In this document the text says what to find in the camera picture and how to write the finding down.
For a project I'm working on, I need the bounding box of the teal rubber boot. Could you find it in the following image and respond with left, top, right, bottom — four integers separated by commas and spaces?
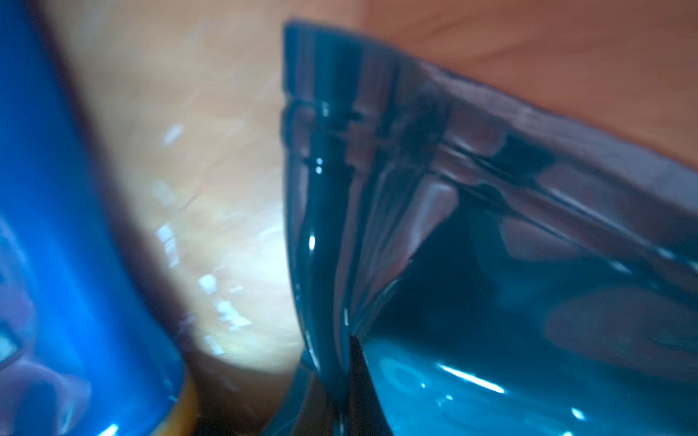
265, 21, 697, 435

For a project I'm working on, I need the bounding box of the blue rubber boot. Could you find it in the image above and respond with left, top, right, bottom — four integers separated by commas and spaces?
1, 1, 198, 435

